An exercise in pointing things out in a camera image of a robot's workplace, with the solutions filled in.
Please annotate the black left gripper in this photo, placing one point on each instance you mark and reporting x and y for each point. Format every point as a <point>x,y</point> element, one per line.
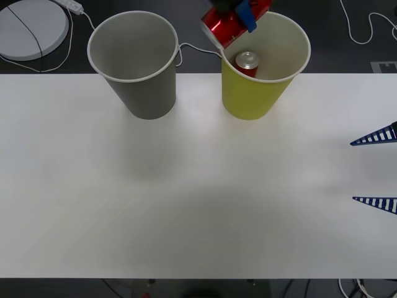
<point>223,4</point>

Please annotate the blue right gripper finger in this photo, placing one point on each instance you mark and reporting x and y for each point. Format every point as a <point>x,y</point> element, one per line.
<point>383,135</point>
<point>384,203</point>

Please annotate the red drink can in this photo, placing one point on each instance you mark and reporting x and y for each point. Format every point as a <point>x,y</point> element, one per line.
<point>221,29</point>
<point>248,69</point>

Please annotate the yellow-green plastic bin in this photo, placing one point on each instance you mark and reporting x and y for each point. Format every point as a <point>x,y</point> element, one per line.
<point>248,99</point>

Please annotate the grey plastic bin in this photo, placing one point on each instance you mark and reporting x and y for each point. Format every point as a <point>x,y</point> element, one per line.
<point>145,99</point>

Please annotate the white power strip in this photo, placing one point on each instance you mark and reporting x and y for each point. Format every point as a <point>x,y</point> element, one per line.
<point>73,4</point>

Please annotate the pale grey round disc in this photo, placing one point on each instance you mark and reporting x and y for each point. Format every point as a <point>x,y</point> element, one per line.
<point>49,28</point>

